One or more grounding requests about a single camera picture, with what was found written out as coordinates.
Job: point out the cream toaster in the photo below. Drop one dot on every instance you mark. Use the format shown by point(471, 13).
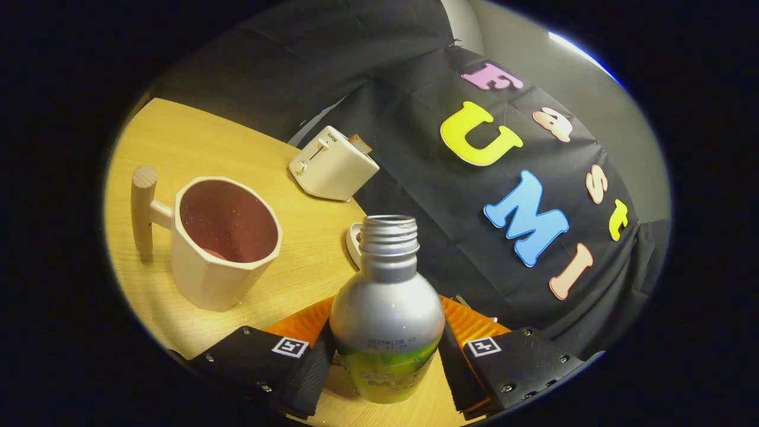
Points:
point(338, 172)

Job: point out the wooden table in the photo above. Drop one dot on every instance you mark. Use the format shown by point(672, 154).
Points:
point(178, 142)

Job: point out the small white plate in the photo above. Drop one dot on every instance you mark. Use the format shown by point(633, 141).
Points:
point(353, 243)

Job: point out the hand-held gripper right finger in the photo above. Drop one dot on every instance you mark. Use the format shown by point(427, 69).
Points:
point(453, 379)

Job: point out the silver green juice bottle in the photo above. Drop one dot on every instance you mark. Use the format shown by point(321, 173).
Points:
point(385, 308)

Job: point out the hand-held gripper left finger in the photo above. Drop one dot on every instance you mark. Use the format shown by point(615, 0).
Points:
point(308, 379)

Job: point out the brown bread slice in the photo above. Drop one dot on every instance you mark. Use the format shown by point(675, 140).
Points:
point(360, 143)

